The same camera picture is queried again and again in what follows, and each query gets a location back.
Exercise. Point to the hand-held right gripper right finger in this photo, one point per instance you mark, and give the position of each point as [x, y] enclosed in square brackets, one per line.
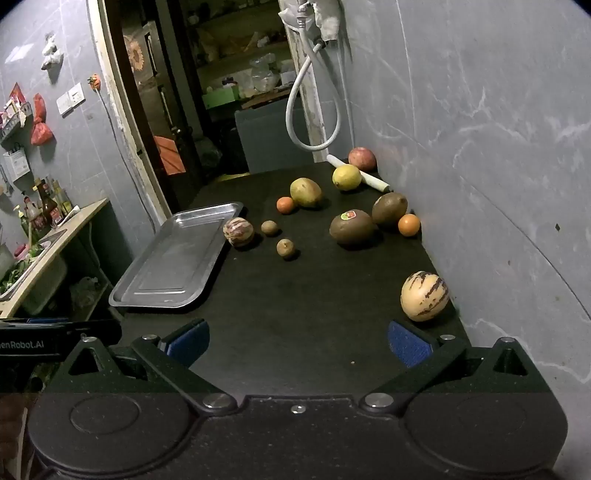
[408, 344]

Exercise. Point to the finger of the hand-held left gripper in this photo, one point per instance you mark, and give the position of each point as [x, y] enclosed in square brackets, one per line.
[97, 330]

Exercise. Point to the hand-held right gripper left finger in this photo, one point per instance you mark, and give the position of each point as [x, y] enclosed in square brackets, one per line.
[189, 340]

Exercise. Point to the large striped pepino melon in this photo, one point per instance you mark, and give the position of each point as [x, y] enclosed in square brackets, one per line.
[425, 295]

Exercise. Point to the steel tray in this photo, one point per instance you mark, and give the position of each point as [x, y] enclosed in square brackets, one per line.
[171, 258]

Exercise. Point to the large orange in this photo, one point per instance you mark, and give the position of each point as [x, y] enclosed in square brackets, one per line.
[409, 225]

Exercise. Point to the small striped pepino melon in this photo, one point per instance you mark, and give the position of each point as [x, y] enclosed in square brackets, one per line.
[238, 232]

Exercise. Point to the brown fruit with sticker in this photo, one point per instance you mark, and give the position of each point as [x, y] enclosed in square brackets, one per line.
[352, 227]

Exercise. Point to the small brown kiwi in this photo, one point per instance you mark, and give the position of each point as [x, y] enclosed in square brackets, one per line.
[269, 227]
[286, 248]

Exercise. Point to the plain brown fruit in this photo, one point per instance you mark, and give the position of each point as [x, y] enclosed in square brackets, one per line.
[389, 209]

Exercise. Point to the yellow lemon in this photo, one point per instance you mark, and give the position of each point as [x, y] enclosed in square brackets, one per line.
[346, 177]

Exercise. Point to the yellow-green mango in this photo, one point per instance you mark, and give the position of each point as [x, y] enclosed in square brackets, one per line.
[305, 192]

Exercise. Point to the plastic bag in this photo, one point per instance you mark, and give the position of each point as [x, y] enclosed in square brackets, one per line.
[90, 293]

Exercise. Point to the green vegetables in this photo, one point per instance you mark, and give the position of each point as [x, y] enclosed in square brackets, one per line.
[14, 277]

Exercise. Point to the steel sink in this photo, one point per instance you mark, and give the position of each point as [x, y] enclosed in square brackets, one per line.
[44, 247]

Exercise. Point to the wooden counter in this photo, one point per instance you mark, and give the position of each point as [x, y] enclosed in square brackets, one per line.
[81, 217]

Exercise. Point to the dark sauce bottle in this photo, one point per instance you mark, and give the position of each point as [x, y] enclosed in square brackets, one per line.
[50, 207]

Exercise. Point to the yellow oil bottle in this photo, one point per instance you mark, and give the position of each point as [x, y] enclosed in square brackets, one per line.
[62, 198]

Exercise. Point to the white rolling pin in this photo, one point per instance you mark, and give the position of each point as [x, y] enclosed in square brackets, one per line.
[374, 181]

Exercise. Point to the small orange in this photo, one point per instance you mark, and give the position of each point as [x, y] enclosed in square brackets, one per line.
[286, 205]

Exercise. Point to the red apple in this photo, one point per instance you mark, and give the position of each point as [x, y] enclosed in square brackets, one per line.
[362, 158]

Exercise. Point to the red mesh bag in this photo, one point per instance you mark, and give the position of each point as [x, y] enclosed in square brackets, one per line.
[39, 108]
[41, 134]

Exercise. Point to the grey chest box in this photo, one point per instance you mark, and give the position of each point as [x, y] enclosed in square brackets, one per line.
[272, 138]

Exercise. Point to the green box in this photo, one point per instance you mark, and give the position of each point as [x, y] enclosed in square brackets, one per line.
[221, 98]

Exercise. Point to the sunflower decoration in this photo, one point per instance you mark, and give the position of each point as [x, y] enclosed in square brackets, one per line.
[136, 58]

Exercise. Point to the clear plastic containers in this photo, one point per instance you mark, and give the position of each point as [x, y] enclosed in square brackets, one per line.
[268, 74]

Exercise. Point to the grey cloth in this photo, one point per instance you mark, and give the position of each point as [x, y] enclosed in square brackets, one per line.
[330, 23]

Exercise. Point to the white wall holder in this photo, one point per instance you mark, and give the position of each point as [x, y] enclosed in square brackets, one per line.
[16, 162]

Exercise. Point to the white door frame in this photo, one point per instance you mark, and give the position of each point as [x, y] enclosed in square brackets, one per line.
[115, 120]

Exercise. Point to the wall rack with packets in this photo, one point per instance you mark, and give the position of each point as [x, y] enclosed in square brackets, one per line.
[14, 115]

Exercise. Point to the white wall switch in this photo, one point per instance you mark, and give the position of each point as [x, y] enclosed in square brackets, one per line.
[71, 99]

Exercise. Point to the strawberry wall hook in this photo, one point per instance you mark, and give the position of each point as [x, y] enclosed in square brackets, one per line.
[94, 82]

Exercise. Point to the white wall ornament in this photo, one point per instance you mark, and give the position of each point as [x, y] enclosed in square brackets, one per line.
[51, 53]

